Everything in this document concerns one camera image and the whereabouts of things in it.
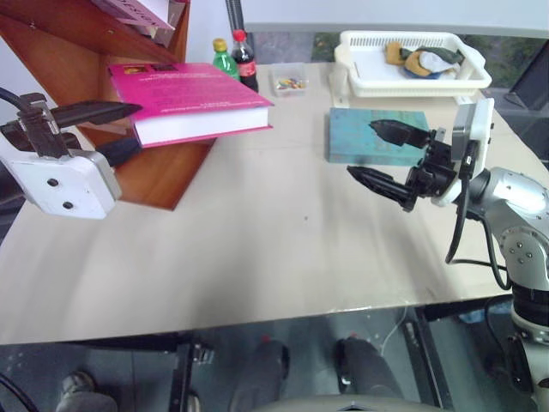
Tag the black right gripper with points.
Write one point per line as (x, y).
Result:
(433, 169)

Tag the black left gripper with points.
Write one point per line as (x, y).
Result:
(43, 133)

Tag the thick pink hardcover book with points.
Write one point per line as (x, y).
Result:
(188, 98)

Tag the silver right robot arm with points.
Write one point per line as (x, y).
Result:
(521, 223)

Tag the teal hardcover book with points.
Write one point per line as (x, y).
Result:
(356, 137)

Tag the wooden bookshelf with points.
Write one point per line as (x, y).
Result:
(141, 56)

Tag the pink and white leaning book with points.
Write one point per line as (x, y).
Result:
(141, 15)

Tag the white plastic tray stand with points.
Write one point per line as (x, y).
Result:
(343, 86)

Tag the white slotted plastic basket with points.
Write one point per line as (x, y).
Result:
(373, 68)

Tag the pile of mixed cloths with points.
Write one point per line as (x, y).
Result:
(424, 60)

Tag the clear box of coloured bits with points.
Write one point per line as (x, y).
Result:
(289, 81)

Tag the green plastic soda bottle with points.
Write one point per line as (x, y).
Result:
(225, 62)

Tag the cola bottle with red cap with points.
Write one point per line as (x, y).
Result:
(245, 64)

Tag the black ribbed pole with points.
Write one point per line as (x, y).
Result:
(235, 17)

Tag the dark rounded robot foot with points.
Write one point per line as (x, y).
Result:
(364, 373)

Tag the grey robot torso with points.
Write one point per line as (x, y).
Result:
(343, 405)

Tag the grey shoe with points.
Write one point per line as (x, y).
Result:
(81, 392)

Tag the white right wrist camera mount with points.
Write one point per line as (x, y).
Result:
(474, 133)

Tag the black metal table frame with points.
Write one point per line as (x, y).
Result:
(184, 369)

